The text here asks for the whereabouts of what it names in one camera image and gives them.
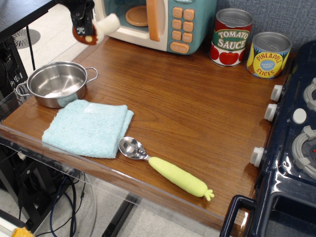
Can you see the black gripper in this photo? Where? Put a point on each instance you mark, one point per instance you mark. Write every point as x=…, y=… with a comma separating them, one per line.
x=81, y=12

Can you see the plush brown mushroom toy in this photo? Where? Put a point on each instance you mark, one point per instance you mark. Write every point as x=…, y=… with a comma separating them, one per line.
x=100, y=29

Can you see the small steel pot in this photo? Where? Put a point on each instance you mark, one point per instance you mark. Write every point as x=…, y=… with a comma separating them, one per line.
x=57, y=84

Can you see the black side desk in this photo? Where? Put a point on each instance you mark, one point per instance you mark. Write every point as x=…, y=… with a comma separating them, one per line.
x=14, y=16

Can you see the toy microwave teal cream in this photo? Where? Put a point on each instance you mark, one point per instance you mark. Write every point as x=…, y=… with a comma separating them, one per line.
x=176, y=26

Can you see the light blue folded cloth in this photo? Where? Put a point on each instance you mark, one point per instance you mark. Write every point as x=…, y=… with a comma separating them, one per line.
x=89, y=129

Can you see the tomato sauce can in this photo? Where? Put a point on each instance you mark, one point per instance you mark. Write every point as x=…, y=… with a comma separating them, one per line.
x=230, y=36

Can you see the clear acrylic table guard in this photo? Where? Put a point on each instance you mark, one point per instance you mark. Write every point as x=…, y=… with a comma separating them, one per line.
x=112, y=171

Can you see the pineapple slices can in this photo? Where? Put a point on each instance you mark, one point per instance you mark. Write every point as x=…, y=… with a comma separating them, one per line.
x=268, y=54

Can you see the dark blue toy stove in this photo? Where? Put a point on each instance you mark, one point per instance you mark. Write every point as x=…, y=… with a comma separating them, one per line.
x=285, y=201

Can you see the spoon with yellow handle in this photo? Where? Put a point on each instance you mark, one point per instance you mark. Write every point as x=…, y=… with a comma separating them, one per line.
x=133, y=149

